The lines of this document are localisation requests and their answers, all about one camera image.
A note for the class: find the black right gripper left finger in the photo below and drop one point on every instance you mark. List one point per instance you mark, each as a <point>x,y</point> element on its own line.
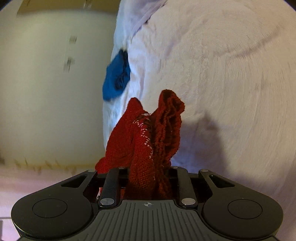
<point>116,180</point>

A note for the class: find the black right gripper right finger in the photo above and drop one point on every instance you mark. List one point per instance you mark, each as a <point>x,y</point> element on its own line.
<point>182,188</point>

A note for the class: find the blue folded garment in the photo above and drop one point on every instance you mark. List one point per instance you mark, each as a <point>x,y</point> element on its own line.
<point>117,76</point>

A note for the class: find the pink fluffy blanket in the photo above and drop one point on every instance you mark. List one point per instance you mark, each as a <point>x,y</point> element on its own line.
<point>232,63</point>

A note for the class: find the red argyle knit sweater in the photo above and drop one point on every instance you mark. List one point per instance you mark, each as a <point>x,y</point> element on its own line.
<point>145,143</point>

